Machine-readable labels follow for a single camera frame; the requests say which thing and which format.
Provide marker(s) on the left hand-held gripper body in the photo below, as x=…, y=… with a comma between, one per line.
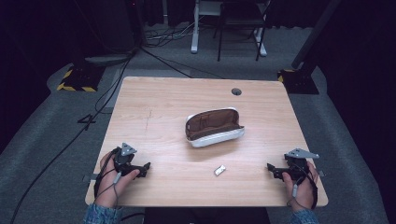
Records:
x=124, y=161

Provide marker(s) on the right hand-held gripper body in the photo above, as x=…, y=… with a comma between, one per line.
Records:
x=297, y=166

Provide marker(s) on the person's right hand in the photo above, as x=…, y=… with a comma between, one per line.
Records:
x=306, y=189

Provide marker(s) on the person's left hand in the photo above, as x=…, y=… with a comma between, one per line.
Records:
x=107, y=186

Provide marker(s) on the small silver wrapped item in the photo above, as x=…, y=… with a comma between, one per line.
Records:
x=219, y=170

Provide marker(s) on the white pencil case brown lining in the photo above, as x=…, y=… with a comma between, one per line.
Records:
x=214, y=126

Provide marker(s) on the black yellow striped stand base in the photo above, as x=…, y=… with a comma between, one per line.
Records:
x=81, y=77
x=299, y=81

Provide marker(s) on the dark slanted metal stand pole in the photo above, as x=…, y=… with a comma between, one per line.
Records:
x=314, y=34

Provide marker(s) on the black chair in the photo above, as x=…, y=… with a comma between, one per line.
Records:
x=241, y=18

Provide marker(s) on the white desk frame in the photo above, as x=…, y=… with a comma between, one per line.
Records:
x=195, y=37

